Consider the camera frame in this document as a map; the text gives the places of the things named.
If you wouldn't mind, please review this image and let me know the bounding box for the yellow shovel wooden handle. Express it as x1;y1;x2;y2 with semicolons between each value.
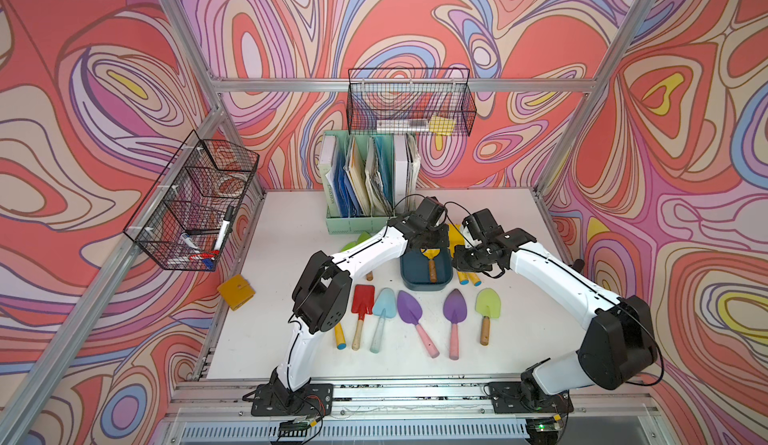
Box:
422;249;440;283

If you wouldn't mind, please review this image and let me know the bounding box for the yellow square shovel yellow handle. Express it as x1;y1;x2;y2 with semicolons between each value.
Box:
448;225;469;285

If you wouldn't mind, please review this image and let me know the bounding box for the dark teal storage box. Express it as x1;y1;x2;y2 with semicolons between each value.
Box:
399;247;454;292

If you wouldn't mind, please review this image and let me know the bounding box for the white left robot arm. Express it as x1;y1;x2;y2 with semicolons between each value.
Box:
270;196;448;394

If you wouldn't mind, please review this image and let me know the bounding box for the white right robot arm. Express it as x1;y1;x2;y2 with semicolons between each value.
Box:
453;209;662;399

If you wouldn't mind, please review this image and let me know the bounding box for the light blue shovel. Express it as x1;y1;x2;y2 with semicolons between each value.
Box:
369;288;397;354

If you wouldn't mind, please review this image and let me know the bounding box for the mint green file organizer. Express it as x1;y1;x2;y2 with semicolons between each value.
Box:
317;131;421;235

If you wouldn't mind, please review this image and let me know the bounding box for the yellow sponge in basket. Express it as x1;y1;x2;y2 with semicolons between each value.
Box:
428;115;456;136

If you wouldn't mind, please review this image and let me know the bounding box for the yellow sticky note block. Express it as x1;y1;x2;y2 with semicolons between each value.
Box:
217;275;255;311

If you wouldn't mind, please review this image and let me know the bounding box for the black marker pen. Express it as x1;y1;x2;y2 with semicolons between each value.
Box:
213;205;236;253

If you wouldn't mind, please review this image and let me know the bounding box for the light green shovel wooden handle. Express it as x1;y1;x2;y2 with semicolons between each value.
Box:
475;288;501;346

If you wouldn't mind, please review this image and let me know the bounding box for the green shovel yellow handle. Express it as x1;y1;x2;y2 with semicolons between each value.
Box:
341;232;371;252

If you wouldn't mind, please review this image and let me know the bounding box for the purple shovel pink handle right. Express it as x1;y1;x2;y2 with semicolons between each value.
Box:
443;289;468;361

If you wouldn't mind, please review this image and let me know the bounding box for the purple shovel pink handle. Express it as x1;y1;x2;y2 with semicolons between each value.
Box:
397;290;440;359
443;289;468;361

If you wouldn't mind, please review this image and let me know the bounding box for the purple shovel pink handle left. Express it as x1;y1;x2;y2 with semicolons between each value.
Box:
397;290;440;359

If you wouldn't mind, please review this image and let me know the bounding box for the red shovel wooden handle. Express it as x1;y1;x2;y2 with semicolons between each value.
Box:
351;284;375;351

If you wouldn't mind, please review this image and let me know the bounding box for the black wire basket back wall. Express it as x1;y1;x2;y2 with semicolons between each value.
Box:
346;65;477;136

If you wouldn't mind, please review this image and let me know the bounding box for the black wire basket wall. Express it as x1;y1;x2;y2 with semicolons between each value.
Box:
346;65;477;136
123;131;260;272

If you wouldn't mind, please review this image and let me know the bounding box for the yellow shovel blue tipped handle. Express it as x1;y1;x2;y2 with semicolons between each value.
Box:
333;323;347;350

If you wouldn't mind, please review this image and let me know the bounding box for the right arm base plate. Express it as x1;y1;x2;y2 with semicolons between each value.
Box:
483;381;574;415

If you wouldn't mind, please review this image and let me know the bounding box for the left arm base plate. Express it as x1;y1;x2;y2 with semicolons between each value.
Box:
243;381;334;417

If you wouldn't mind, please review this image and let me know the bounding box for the black wire basket left wall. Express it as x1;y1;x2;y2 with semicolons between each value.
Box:
123;131;260;272

